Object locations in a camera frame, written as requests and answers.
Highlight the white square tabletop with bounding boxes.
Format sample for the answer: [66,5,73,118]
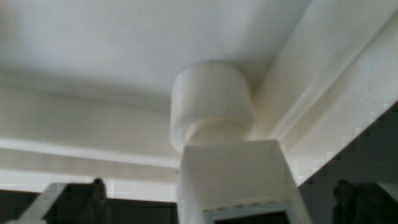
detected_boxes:
[0,0,398,201]

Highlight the white table leg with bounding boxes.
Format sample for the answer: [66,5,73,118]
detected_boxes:
[170,62,311,224]

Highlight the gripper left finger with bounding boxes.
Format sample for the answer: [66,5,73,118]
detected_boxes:
[11,178,110,224]

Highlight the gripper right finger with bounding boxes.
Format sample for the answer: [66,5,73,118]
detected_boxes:
[332,180,398,224]

